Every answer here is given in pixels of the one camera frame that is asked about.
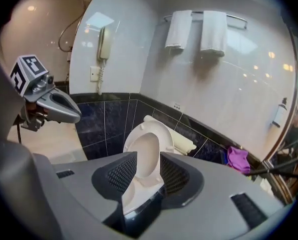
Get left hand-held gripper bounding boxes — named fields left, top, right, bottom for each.
left=9, top=54, right=83, bottom=133

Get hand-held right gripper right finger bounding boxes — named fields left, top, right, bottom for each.
left=138, top=151, right=286, bottom=240

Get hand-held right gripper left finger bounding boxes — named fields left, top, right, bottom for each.
left=0, top=138, right=139, bottom=240

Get white toilet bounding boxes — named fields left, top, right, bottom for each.
left=122, top=120, right=175, bottom=180
left=122, top=120, right=190, bottom=217

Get white toilet lid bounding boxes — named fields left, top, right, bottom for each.
left=135, top=132, right=161, bottom=179

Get person's left hand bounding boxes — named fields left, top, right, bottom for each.
left=25, top=100, right=50, bottom=118

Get white bathtub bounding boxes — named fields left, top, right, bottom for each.
left=7, top=122, right=89, bottom=165

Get blue cloth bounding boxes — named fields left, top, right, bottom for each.
left=219, top=149, right=229, bottom=165

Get purple cloth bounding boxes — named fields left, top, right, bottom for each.
left=226, top=146, right=251, bottom=174

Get cream rolled mat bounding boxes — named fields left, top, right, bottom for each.
left=143, top=114, right=197, bottom=156

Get black tripod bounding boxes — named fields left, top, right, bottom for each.
left=248, top=150, right=298, bottom=178

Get white pump bottle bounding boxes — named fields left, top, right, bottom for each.
left=272, top=97, right=289, bottom=128

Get white towel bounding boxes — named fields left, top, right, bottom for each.
left=164, top=9, right=193, bottom=51
left=199, top=9, right=228, bottom=58

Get white wall socket plate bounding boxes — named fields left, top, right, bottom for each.
left=89, top=65, right=101, bottom=83

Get coiled telephone cord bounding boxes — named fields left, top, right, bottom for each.
left=97, top=58, right=107, bottom=96

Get beige wall telephone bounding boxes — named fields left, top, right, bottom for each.
left=96, top=26, right=113, bottom=61

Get chrome shower hose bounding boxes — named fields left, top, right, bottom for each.
left=58, top=0, right=87, bottom=53

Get chrome towel rail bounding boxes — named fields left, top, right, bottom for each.
left=162, top=10, right=248, bottom=30

